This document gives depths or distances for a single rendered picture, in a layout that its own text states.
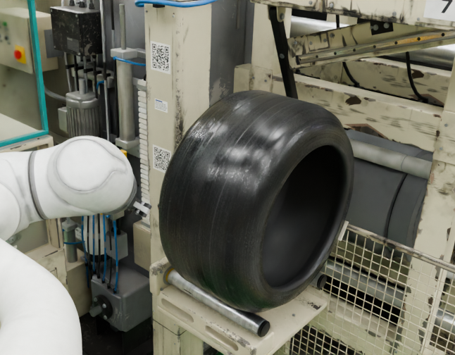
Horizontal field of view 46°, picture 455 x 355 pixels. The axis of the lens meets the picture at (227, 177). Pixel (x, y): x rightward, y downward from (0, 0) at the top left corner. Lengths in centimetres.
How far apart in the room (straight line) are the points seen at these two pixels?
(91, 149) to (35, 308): 30
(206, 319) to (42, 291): 103
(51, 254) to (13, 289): 123
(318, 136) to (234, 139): 21
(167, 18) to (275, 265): 76
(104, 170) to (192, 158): 54
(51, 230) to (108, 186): 104
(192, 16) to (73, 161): 77
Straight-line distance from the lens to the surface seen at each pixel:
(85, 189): 72
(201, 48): 145
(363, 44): 153
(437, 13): 130
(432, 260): 164
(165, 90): 145
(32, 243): 175
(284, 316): 162
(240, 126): 123
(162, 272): 156
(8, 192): 76
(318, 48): 160
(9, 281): 54
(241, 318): 143
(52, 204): 78
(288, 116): 124
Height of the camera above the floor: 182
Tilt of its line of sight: 25 degrees down
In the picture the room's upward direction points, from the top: 2 degrees clockwise
